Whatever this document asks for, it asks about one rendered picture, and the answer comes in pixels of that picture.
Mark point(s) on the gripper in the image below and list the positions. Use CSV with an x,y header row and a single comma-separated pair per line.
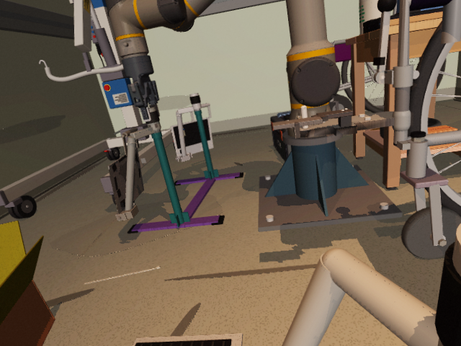
x,y
138,68

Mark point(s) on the grey hanger with dark footplate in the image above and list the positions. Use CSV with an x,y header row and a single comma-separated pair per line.
x,y
130,169

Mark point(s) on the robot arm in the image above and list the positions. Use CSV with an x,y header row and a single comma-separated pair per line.
x,y
308,32

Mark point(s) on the white hanger with black footplate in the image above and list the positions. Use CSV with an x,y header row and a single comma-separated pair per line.
x,y
191,135

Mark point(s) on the purple stand with teal posts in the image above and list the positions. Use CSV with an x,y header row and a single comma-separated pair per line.
x,y
200,194

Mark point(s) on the grey large wheelchair wheel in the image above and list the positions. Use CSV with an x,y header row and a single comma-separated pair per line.
x,y
345,77
432,61

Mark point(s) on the black box with orange trim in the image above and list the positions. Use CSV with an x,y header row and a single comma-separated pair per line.
x,y
278,138

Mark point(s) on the yellow folding floor sign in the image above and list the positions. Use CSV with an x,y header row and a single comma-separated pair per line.
x,y
11,252

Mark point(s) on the purple box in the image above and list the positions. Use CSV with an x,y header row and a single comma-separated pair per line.
x,y
343,52

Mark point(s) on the white bottle with green marks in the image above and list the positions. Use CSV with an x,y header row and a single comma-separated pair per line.
x,y
369,12

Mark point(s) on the brown box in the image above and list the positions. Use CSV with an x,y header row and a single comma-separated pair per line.
x,y
21,320

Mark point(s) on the grey lever with black knob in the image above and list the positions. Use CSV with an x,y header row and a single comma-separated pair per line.
x,y
384,39

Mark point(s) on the brown wooden table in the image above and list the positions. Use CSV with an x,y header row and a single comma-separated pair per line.
x,y
392,169

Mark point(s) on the grey cylinder with black cap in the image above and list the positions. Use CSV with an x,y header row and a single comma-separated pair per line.
x,y
417,158

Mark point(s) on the grey caster wheel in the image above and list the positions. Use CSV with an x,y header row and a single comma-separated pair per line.
x,y
421,234

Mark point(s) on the grey bed rail with caster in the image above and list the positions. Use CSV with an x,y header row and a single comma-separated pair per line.
x,y
54,173

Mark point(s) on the brown flat bracket bar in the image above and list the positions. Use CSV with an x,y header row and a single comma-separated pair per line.
x,y
313,122

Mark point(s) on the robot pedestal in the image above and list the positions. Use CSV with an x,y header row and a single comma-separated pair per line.
x,y
311,169

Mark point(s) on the grey wheelchair frame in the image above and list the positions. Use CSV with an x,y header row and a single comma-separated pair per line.
x,y
402,90

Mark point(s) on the cream bent tube frame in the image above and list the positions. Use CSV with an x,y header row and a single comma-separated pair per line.
x,y
363,288

